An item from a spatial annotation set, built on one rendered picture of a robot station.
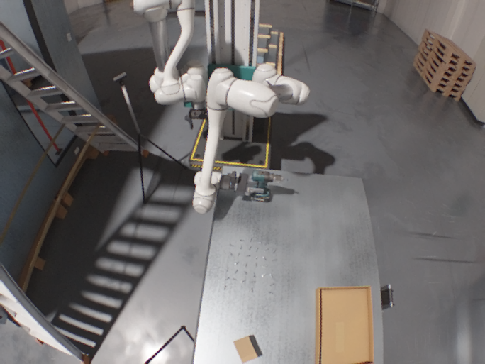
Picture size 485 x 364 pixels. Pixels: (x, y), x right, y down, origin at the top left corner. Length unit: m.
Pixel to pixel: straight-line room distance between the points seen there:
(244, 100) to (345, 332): 1.20
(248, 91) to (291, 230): 0.80
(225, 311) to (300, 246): 0.53
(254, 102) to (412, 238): 2.11
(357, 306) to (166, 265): 1.43
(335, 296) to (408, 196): 1.81
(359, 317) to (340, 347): 0.19
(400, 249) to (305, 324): 1.47
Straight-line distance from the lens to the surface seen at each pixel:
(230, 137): 2.30
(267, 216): 1.44
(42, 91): 1.91
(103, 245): 2.36
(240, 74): 1.80
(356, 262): 1.47
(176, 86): 1.42
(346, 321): 1.37
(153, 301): 2.03
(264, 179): 1.31
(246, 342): 1.20
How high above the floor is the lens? 1.91
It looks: 54 degrees down
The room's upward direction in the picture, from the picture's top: 2 degrees clockwise
